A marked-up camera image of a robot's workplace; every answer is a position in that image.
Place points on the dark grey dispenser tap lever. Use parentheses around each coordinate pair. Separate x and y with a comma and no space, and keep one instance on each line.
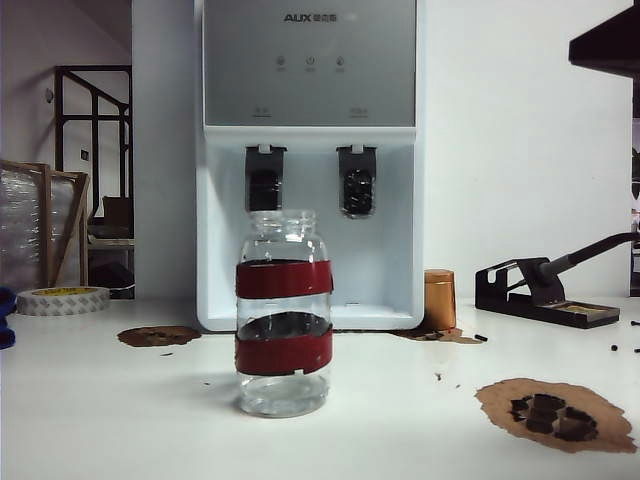
(356,170)
(265,170)

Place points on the white double-sided tape roll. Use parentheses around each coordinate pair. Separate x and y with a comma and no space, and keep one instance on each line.
(62,302)

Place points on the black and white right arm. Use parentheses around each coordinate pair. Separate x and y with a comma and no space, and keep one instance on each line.
(610,52)

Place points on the jagged black charred piece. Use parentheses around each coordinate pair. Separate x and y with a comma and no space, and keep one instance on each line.
(575,427)

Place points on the black soldering iron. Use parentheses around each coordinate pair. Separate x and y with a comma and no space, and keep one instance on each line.
(590,252)

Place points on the copper coloured canister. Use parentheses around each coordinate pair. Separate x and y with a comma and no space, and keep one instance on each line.
(440,300)

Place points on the black metal stair railing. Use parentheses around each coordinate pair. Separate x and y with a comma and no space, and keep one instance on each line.
(59,125)

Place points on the white low table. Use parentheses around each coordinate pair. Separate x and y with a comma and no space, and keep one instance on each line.
(110,242)

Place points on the brown cardboard box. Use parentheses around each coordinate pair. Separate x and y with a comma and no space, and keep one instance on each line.
(117,210)

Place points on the blue cloth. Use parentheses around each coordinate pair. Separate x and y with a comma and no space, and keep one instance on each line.
(6,320)

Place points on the glass bottle with red bands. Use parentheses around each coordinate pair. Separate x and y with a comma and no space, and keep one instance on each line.
(280,280)

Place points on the wooden frame with plastic wrap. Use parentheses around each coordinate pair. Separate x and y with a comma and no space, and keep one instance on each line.
(46,225)

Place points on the black soldering iron stand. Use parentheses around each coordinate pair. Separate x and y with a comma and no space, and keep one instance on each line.
(540,305)

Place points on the round wall device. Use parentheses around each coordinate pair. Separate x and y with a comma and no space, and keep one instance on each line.
(49,95)

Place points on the white AUX water dispenser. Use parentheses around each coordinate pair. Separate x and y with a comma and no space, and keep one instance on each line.
(310,90)

